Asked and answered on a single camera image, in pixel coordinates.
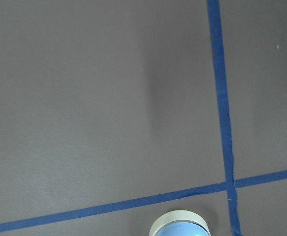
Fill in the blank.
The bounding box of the blue cream call bell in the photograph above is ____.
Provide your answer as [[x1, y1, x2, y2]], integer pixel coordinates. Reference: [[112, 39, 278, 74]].
[[149, 210, 211, 236]]

